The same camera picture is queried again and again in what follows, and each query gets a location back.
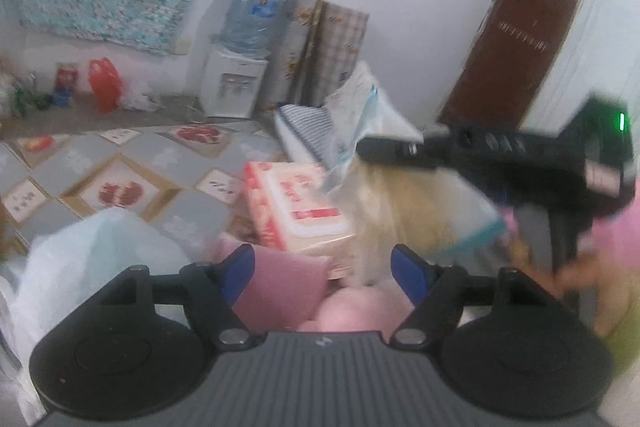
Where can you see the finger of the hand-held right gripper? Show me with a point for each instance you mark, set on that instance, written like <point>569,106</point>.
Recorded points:
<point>400,149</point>

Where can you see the pink plush toy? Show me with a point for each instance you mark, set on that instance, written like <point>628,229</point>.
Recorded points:
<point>360,312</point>

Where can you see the white water dispenser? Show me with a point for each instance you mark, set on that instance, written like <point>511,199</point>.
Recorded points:
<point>225,82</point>

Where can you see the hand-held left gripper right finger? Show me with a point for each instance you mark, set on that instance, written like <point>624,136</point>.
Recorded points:
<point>407,272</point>

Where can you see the person's right hand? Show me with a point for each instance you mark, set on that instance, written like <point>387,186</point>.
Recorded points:
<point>590,287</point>

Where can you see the floral folded panel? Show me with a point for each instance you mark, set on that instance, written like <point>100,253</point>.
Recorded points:
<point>295,42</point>

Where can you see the wall outlet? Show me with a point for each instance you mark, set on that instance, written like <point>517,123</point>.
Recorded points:
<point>182,46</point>

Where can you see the red plastic bag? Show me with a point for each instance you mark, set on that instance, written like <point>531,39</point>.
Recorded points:
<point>105,84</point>

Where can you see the yellowish clear packet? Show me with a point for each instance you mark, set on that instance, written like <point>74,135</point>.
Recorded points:
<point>400,217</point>

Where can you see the pink towel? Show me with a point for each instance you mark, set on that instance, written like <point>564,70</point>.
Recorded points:
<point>285,287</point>

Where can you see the red white canister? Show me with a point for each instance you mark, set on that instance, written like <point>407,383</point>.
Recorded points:
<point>66,77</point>

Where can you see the white plastic bag blue print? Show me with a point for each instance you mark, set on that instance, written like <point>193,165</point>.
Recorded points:
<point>100,252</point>

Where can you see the green bottles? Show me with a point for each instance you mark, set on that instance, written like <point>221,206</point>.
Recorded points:
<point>30,97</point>

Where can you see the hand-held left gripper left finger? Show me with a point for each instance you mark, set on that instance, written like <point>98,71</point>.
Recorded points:
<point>239,272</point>

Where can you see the thin white plastic bag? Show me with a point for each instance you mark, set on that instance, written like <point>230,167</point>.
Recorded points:
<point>140,96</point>

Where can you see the blue striped cloth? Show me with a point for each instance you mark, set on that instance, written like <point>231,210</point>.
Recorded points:
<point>305,127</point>

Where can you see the dark red door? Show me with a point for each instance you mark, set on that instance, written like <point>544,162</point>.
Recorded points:
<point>515,57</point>

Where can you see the red white tissue packet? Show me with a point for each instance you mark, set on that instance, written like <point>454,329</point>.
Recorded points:
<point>295,207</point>

